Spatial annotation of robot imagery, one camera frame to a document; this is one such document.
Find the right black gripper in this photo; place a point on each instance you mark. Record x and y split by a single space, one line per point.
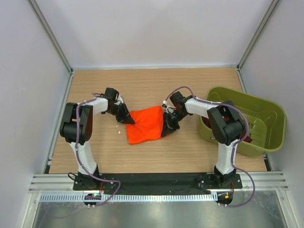
170 121

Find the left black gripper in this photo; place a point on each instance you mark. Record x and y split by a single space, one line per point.
121 113

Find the orange t shirt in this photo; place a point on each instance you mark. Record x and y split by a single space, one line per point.
148 125

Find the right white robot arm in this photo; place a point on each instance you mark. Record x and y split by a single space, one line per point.
228 134

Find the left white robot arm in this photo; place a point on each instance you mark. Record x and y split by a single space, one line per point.
77 128

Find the maroon t shirt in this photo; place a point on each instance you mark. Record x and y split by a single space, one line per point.
207 123

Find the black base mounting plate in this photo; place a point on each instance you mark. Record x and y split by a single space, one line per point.
157 184

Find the olive green plastic basket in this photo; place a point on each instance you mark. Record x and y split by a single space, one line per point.
266 120

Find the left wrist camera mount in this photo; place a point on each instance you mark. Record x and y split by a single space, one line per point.
119 100

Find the aluminium frame rail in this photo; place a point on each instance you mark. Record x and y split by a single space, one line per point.
268 180

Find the slotted cable duct rail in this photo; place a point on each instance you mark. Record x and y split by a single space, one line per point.
94 198

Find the left aluminium corner post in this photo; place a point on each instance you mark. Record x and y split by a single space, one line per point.
47 29

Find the aluminium corner post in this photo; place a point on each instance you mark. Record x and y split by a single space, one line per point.
47 29
259 31

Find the right aluminium corner post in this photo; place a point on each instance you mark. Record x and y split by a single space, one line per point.
259 31

